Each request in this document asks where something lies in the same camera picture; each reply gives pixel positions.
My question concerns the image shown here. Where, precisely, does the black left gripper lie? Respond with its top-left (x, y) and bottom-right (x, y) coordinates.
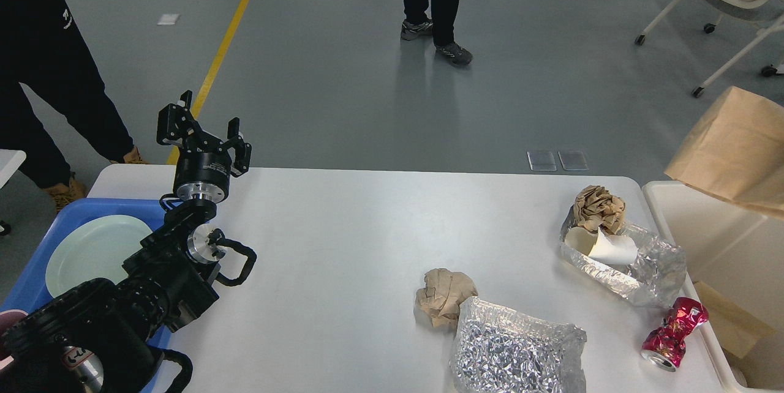
top-left (155, 90), bottom-right (252, 203)

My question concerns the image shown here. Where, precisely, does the light green plate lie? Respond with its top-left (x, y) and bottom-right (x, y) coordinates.
top-left (45, 215), bottom-right (152, 298)

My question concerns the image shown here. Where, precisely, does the brown paper ball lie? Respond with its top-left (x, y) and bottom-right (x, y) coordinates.
top-left (415, 268), bottom-right (478, 329)

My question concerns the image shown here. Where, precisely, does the red snack wrapper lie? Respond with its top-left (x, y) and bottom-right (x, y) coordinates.
top-left (639, 296), bottom-right (709, 372)

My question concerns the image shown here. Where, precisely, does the brown paper bag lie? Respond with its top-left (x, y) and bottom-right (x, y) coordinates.
top-left (665, 86), bottom-right (783, 219)

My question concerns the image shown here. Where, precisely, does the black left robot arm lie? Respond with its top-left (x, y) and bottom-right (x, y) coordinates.
top-left (2, 90), bottom-right (257, 392)

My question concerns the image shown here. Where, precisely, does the pink mug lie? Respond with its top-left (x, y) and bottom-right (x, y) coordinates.
top-left (1, 309), bottom-right (28, 368)

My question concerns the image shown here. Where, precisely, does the silver foil bubble bag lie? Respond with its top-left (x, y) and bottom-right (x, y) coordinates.
top-left (449, 296), bottom-right (586, 392)

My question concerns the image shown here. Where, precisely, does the crumpled paper ball right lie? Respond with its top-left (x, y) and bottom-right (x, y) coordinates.
top-left (572, 185), bottom-right (625, 235)

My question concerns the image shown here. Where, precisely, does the lying white paper cup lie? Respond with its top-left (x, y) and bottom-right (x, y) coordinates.
top-left (565, 226), bottom-right (638, 265)

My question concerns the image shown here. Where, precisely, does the white plastic bin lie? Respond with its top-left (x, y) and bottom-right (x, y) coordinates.
top-left (643, 181), bottom-right (783, 392)

